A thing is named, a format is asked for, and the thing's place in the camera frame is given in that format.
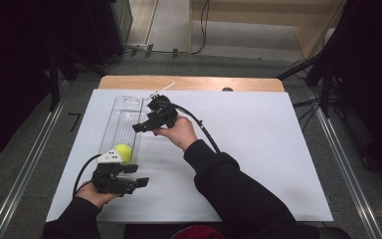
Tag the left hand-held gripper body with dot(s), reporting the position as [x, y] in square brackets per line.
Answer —
[107, 181]

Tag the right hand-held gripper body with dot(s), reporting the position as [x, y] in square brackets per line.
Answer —
[164, 113]

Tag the yellow tennis ball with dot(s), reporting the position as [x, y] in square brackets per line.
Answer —
[126, 152]

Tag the clear plastic container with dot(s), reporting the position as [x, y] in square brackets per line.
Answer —
[122, 126]

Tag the person's left hand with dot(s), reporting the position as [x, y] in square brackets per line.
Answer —
[91, 195]

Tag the person's right hand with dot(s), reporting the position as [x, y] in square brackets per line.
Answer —
[182, 132]

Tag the person's red garment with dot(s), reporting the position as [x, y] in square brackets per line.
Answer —
[197, 234]

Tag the dark cabinet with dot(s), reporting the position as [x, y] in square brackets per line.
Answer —
[112, 26]

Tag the black metal stand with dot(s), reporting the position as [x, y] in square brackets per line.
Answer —
[54, 83]
[325, 89]

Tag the white table board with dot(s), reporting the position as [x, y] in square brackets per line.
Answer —
[262, 149]

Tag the light wooden shelf unit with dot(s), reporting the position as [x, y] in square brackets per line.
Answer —
[311, 20]

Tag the metal floor rail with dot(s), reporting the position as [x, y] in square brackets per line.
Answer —
[348, 166]
[26, 159]

